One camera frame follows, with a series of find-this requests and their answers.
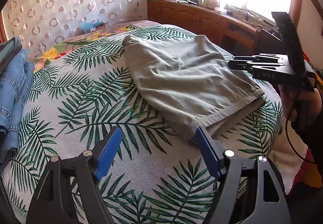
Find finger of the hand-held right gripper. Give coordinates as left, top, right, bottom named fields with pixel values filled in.
left=234, top=54, right=287, bottom=63
left=228, top=61, right=282, bottom=70

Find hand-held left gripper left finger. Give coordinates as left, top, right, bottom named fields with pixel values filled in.
left=25, top=127, right=123, bottom=224

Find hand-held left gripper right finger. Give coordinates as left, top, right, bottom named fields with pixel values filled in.
left=195, top=126, right=292, bottom=224

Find khaki pants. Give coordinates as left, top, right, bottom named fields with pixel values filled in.
left=122, top=35, right=266, bottom=142

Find folded grey-blue pants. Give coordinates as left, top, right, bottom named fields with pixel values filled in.
left=0, top=37, right=23, bottom=62

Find person's right hand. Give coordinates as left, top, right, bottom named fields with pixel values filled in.
left=280, top=85, right=322, bottom=124

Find leaf-print bedspread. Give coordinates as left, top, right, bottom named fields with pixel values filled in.
left=0, top=24, right=283, bottom=224

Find long wooden cabinet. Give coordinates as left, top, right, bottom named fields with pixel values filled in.
left=147, top=0, right=283, bottom=55

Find folded blue jeans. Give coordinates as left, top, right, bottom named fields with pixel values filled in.
left=0, top=49, right=35, bottom=164

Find floral blanket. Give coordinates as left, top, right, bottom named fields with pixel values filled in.
left=33, top=20, right=162, bottom=73

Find small box with blue bag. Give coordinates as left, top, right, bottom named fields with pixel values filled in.
left=80, top=20, right=106, bottom=34

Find black cable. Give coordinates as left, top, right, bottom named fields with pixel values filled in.
left=285, top=103, right=316, bottom=164

